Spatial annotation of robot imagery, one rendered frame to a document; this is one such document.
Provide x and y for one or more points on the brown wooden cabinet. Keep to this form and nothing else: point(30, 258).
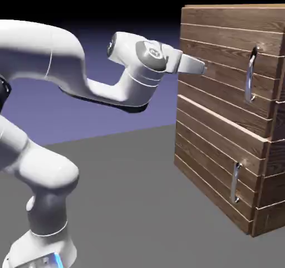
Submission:
point(273, 161)

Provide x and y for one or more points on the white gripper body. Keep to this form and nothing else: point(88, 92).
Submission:
point(191, 66)

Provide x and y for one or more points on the small wooden cabinet door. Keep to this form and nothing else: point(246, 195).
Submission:
point(213, 156)

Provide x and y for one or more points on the large wooden cabinet door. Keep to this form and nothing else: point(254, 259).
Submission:
point(222, 71)

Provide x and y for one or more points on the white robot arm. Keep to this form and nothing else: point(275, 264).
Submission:
point(55, 56)

